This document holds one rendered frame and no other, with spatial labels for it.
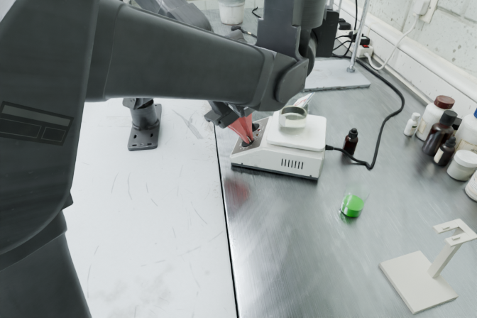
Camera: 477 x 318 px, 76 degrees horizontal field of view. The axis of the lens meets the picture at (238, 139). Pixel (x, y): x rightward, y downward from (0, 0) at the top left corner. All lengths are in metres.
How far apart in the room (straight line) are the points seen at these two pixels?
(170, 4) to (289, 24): 0.31
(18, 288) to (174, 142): 0.60
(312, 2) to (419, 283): 0.45
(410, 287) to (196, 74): 0.47
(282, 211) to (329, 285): 0.16
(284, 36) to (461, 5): 0.78
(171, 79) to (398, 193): 0.59
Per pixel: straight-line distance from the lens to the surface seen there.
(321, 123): 0.70
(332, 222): 0.62
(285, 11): 0.34
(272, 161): 0.66
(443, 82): 1.03
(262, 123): 0.73
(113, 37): 0.17
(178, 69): 0.21
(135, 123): 0.82
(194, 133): 0.80
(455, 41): 1.07
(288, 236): 0.59
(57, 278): 0.24
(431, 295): 0.59
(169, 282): 0.55
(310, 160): 0.64
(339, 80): 1.08
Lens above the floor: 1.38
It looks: 38 degrees down
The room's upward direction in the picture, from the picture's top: straight up
